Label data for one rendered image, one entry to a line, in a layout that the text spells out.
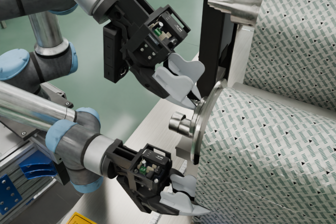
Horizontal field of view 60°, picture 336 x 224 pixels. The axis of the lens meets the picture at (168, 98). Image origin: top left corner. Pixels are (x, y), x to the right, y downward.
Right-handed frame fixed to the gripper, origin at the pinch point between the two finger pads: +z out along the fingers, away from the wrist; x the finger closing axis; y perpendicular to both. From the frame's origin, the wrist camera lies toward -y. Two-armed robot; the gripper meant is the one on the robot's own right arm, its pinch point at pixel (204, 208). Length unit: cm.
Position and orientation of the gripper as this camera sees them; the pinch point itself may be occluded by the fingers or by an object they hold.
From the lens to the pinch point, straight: 57.5
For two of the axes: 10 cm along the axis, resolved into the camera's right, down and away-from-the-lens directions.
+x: 4.6, -5.9, 6.6
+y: 0.0, -7.4, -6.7
